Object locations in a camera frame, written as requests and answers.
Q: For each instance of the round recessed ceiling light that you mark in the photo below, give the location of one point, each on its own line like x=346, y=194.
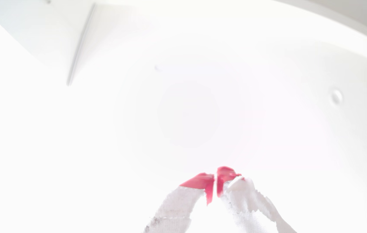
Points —
x=336, y=97

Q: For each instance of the gripper finger red tip taped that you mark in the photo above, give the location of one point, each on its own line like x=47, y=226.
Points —
x=183, y=204
x=245, y=204

